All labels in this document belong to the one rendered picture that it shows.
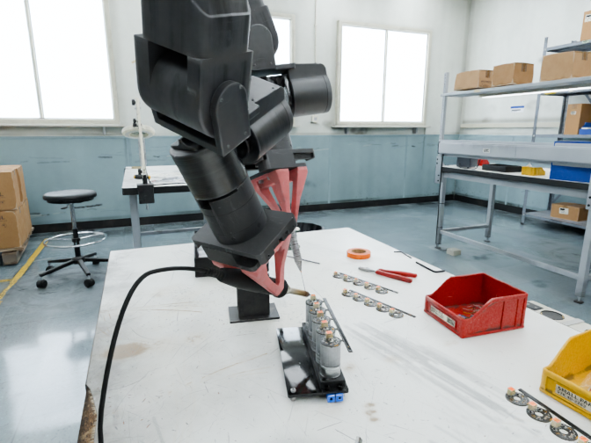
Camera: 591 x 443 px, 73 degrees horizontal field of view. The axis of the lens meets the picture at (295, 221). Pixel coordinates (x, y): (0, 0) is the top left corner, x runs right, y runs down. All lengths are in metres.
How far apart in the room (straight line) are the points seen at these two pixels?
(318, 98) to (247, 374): 0.39
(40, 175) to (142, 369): 4.38
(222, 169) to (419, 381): 0.36
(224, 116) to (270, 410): 0.33
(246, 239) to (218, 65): 0.17
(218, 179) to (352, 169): 5.20
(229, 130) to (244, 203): 0.08
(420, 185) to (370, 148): 1.04
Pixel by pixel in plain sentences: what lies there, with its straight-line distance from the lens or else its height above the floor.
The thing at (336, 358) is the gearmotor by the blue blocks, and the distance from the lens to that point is 0.50.
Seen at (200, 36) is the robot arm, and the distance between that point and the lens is 0.29.
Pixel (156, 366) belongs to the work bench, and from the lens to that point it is 0.59.
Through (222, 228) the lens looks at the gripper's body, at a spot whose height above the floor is 0.96.
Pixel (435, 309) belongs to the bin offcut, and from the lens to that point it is 0.71.
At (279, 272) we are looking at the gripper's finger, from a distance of 0.46.
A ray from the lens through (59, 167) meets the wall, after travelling 4.86.
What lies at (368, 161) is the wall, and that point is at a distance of 5.66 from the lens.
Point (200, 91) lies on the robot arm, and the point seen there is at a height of 1.08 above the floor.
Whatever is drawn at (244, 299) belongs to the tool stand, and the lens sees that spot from 0.67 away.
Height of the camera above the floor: 1.06
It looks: 13 degrees down
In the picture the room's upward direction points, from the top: straight up
